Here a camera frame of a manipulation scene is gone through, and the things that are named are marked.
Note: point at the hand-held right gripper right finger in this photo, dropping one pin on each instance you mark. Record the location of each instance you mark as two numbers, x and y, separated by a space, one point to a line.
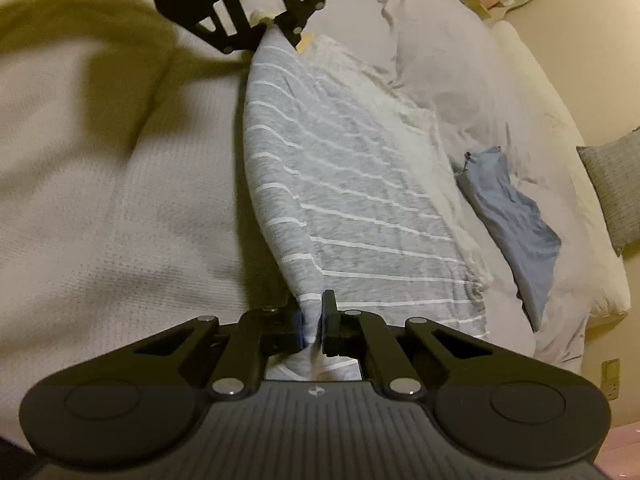
327 320

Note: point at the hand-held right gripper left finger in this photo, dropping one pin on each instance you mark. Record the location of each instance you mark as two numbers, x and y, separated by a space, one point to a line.
299 332

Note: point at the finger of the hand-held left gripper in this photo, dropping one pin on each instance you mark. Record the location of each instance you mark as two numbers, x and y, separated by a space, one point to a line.
307 5
235 25

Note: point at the grey striped t-shirt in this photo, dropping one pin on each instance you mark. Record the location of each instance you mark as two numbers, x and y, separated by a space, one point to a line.
350 200

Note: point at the grey duvet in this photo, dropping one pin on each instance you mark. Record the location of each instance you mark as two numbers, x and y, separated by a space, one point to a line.
450 85

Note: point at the blue folded cloth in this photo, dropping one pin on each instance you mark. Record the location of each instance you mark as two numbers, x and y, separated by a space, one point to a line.
515 230

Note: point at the white bed blanket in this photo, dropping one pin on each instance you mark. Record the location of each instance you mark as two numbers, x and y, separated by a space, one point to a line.
100 185

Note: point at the grey pillow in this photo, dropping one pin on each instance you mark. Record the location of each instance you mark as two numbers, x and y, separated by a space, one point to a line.
617 190

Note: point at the wall outlet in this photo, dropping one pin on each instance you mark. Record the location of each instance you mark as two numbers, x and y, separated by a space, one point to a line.
611 377

